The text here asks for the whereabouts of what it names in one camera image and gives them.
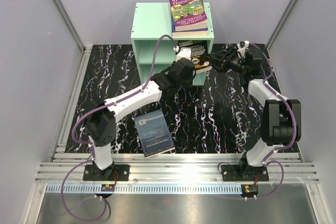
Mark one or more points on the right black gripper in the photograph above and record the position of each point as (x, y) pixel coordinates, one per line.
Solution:
(217, 59)

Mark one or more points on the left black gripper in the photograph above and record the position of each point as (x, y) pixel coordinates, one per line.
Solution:
(189, 80)

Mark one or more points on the black back-cover book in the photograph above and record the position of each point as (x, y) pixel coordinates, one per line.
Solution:
(198, 54)

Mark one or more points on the blue orange sunset book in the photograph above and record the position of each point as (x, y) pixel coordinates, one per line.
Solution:
(190, 33)

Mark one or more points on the purple 117-storey treehouse book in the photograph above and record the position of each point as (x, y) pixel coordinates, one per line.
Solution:
(188, 15)

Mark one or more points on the dark blue 1984 book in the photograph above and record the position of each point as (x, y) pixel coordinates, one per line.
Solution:
(154, 134)

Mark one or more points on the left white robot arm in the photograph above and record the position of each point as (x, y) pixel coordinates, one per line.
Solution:
(101, 123)

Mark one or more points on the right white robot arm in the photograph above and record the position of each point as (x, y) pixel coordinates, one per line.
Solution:
(281, 119)

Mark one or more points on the black marble table mat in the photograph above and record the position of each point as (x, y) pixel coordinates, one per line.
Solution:
(217, 117)

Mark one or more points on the mint green shelf cabinet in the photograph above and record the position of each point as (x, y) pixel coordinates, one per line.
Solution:
(151, 21)

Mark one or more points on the right small circuit board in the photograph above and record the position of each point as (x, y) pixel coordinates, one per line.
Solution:
(250, 189)

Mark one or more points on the small circuit board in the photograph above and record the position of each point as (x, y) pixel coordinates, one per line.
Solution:
(250, 189)
(107, 187)

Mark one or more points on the left small circuit board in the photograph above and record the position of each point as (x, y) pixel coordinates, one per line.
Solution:
(107, 187)

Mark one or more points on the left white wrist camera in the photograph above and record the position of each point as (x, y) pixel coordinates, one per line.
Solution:
(182, 53)

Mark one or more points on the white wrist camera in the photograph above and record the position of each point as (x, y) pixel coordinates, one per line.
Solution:
(242, 48)
(182, 53)

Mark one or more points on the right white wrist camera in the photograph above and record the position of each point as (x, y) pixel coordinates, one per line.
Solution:
(242, 48)

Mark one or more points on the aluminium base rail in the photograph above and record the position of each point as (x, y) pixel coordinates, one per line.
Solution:
(181, 168)

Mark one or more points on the right black mount plate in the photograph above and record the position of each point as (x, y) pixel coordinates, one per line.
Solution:
(234, 173)

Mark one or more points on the black mount plate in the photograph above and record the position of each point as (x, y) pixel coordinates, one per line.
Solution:
(117, 172)
(234, 173)

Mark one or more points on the left black mount plate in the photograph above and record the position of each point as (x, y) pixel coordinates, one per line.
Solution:
(117, 172)

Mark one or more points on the white slotted cable duct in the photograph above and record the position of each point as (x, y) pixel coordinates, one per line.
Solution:
(89, 188)

